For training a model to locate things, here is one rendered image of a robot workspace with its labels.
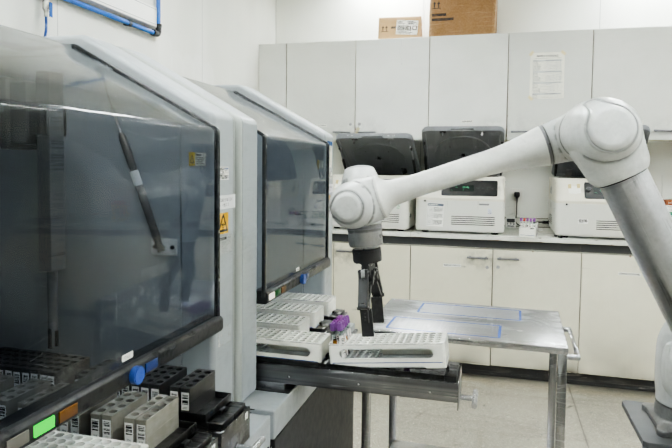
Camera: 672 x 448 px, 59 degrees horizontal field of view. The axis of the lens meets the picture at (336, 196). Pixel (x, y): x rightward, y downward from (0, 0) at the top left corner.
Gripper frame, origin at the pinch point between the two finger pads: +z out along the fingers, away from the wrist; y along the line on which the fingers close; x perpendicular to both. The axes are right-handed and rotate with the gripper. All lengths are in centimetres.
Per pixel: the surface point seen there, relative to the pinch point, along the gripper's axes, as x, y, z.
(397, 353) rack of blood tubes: -4.8, 4.7, 9.0
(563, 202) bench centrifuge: -71, 230, -13
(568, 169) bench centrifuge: -80, 276, -32
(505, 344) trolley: -32.4, 26.2, 13.3
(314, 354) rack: 15.1, -5.0, 6.1
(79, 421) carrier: 41, -61, 1
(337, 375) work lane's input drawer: 8.9, -6.8, 11.0
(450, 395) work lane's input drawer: -19.0, -6.8, 15.9
